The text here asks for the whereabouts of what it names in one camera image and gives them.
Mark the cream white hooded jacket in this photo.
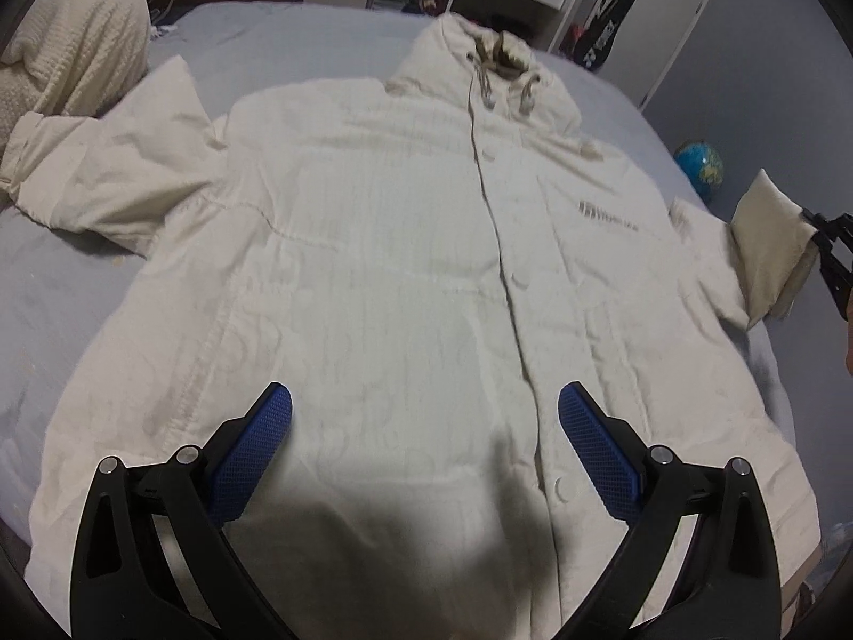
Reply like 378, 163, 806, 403
2, 16, 820, 638

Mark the person's right hand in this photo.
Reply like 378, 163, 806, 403
846, 320, 853, 375

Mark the cream knitted blanket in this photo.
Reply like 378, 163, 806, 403
2, 0, 150, 143

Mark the blue earth globe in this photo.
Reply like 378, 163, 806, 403
674, 140, 725, 204

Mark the light blue bed sheet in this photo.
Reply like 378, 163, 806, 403
2, 2, 817, 539

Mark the white wardrobe sliding door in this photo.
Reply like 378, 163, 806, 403
625, 0, 707, 110

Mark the black Yonex racket bag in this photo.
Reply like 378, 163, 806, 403
565, 0, 636, 73

